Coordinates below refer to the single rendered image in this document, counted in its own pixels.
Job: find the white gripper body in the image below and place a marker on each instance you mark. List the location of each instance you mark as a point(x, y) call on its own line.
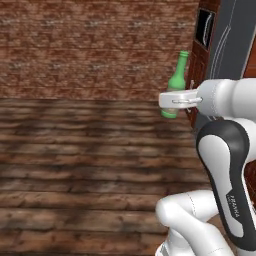
point(176, 98)

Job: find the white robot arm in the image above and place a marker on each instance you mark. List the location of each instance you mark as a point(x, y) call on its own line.
point(220, 160)

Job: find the green beer bottle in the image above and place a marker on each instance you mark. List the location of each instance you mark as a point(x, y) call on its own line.
point(178, 77)

